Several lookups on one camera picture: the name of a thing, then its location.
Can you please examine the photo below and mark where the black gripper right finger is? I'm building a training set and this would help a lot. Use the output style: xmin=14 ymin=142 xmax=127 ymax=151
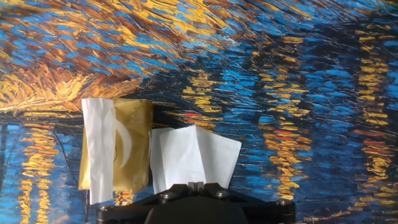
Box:
xmin=195 ymin=182 xmax=296 ymax=224

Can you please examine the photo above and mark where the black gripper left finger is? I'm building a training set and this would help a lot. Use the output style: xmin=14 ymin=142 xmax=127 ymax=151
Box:
xmin=95 ymin=183 xmax=196 ymax=224

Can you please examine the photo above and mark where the white paper napkin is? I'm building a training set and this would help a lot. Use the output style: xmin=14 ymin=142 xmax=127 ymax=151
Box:
xmin=150 ymin=124 xmax=243 ymax=195
xmin=81 ymin=97 xmax=118 ymax=205

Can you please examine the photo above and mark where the gold tissue pack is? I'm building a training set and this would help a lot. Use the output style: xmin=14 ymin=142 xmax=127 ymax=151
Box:
xmin=78 ymin=98 xmax=154 ymax=193

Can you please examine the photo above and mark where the starry night painted tablecloth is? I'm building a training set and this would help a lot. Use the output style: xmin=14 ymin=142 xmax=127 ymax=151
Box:
xmin=0 ymin=0 xmax=398 ymax=224

